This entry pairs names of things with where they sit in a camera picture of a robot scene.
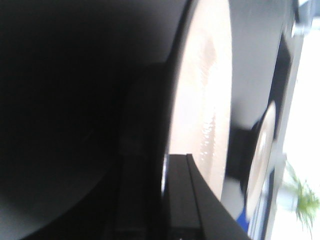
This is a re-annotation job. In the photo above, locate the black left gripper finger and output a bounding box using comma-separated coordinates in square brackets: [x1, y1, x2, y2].
[165, 154, 249, 240]

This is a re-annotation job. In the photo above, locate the green potted plant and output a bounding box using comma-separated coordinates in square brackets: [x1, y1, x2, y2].
[284, 160, 320, 239]

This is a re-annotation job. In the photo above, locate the beige round plate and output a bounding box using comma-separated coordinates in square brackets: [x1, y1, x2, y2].
[239, 101, 277, 221]
[168, 0, 232, 198]

